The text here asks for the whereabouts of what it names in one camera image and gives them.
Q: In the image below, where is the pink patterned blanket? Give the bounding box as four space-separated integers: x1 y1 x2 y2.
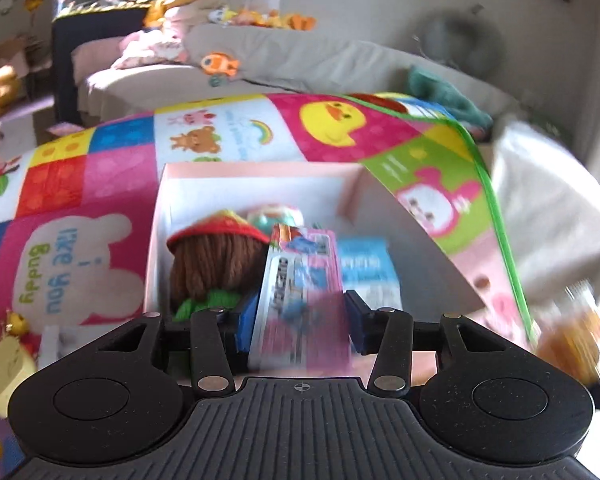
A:
111 29 188 70

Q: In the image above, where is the yellow plush toy pile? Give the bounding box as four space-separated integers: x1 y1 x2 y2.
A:
208 6 317 32

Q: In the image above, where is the pink teal lucky cat toy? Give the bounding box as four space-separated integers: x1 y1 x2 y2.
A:
246 204 304 235

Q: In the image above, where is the orange clownfish plush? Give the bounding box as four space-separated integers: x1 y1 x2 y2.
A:
200 52 240 77

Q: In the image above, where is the pink cardboard box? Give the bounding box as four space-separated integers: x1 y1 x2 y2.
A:
142 160 489 376

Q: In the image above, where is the pink volcano toy package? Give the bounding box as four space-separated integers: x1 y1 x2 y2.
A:
248 224 351 373

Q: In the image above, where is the colourful cartoon play mat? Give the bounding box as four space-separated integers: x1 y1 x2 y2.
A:
0 91 546 480

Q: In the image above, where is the blue wet wipes pack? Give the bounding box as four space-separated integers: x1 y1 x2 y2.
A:
337 237 402 310

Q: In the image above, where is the yarn doll red hat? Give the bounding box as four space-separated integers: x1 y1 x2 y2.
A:
165 209 272 323

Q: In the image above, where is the beige sofa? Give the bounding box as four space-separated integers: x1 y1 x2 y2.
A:
71 22 600 196

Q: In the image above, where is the packaged bread bun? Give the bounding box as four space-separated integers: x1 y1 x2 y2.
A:
534 308 600 386

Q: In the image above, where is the teal cloth on sofa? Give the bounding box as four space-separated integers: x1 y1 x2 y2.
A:
406 65 493 130

